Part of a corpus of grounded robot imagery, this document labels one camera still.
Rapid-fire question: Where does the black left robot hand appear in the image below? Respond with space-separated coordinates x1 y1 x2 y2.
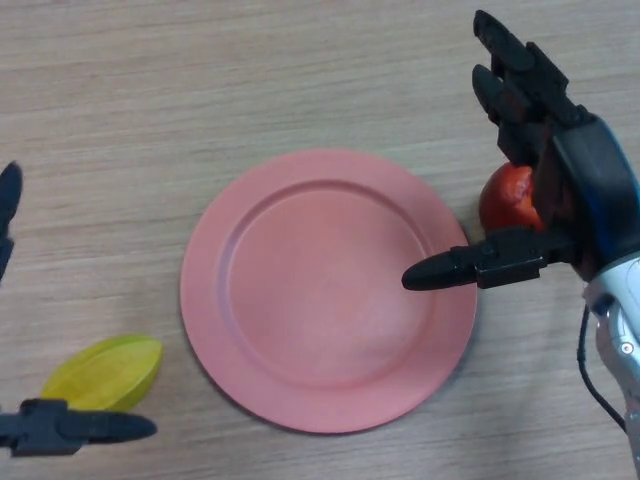
0 160 159 457

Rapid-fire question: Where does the pink round plate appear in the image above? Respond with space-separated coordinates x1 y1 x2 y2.
180 148 477 435

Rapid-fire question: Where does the yellow starfruit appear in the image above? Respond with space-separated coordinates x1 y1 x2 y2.
40 334 165 414

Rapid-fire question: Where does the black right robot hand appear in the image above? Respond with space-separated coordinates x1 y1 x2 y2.
402 9 640 292

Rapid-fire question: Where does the red apple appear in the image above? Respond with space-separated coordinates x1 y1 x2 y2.
478 163 546 236

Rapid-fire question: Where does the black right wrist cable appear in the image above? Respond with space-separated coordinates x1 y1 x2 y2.
576 304 629 432

